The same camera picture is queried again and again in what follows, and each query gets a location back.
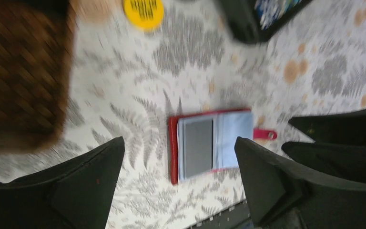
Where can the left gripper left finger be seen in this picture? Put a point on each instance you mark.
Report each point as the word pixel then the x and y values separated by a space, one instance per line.
pixel 75 194

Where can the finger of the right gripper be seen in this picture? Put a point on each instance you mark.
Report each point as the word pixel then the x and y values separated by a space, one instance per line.
pixel 343 161
pixel 345 129

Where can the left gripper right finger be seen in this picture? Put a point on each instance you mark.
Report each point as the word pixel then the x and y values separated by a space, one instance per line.
pixel 283 194

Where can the red card holder wallet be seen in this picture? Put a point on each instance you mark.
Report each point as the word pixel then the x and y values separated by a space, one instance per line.
pixel 228 125

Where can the floral tablecloth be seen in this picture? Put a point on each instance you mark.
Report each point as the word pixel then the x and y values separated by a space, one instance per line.
pixel 126 83

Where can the black poker chip case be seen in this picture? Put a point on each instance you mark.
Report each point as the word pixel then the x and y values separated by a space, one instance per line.
pixel 256 21

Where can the brown wicker basket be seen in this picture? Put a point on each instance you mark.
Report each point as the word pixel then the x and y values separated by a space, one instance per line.
pixel 36 48

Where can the yellow big blind button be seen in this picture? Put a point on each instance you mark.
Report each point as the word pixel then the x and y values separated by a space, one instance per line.
pixel 146 15

